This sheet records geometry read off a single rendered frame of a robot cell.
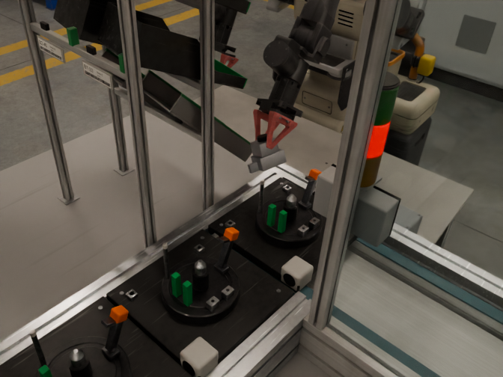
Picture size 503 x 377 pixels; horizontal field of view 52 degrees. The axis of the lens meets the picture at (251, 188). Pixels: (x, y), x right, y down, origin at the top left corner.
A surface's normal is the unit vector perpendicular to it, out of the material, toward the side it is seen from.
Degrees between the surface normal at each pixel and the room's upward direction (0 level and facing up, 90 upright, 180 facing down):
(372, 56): 90
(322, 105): 98
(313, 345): 90
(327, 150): 0
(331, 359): 90
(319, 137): 0
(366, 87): 90
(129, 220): 0
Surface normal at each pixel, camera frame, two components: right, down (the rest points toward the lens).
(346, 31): -0.62, 0.57
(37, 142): 0.05, -0.79
